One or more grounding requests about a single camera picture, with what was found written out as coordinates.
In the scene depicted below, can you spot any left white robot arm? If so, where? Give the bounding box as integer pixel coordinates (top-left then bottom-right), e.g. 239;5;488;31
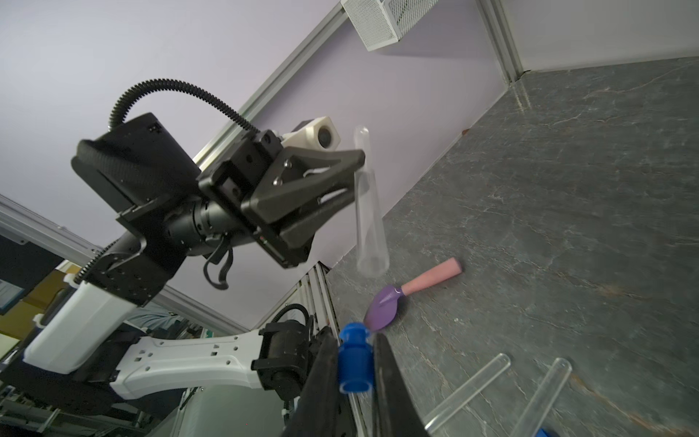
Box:
1;78;366;415

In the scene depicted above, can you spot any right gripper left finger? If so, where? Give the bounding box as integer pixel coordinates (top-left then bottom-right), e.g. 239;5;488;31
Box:
281;327;340;437

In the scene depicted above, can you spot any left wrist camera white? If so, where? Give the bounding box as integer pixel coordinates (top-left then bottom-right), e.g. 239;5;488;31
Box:
281;117;340;152

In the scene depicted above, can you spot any test tube blue stopper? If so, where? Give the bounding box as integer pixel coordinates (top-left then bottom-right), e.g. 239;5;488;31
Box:
511;358;573;437
353;126;390;279
423;353;512;436

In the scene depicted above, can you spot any white mesh wall basket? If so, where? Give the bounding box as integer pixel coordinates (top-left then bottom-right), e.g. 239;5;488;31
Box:
340;0;438;52

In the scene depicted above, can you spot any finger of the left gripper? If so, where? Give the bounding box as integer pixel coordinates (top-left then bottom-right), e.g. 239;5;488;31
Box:
280;189;355;249
241;147;366;224

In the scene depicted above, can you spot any purple scoop pink handle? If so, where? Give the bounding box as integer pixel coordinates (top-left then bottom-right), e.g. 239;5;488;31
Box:
363;258;463;332

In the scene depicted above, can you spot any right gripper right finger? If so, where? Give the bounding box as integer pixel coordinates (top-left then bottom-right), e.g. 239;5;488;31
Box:
372;333;429;437

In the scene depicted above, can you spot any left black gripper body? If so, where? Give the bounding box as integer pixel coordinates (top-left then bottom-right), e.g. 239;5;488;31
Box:
71;114;312;305

